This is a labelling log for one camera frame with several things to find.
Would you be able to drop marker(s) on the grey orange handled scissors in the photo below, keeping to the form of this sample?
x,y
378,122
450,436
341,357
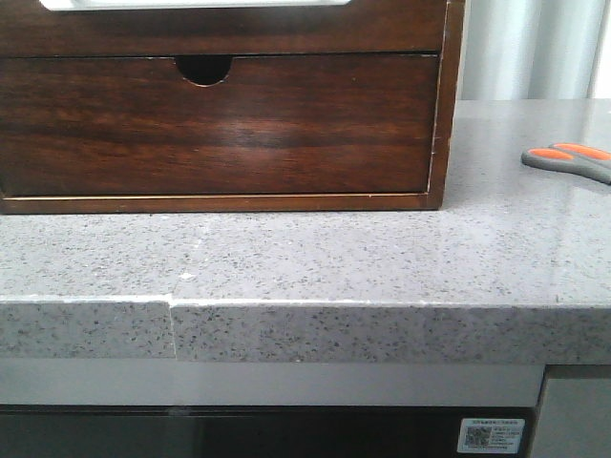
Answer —
x,y
570,158

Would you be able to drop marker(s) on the black oven under counter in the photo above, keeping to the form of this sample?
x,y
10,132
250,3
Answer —
x,y
245,431

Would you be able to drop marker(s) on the white QR code sticker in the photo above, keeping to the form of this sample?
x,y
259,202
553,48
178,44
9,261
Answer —
x,y
486,435

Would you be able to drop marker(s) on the grey curtain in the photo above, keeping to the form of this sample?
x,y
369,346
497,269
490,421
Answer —
x,y
535,50

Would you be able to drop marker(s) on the dark wooden drawer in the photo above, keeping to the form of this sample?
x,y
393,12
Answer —
x,y
330,123

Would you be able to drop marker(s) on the dark wooden drawer cabinet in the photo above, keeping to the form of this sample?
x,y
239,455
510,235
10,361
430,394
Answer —
x,y
203,42

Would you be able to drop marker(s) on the white tray on cabinet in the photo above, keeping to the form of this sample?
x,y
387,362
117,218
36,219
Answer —
x,y
83,5

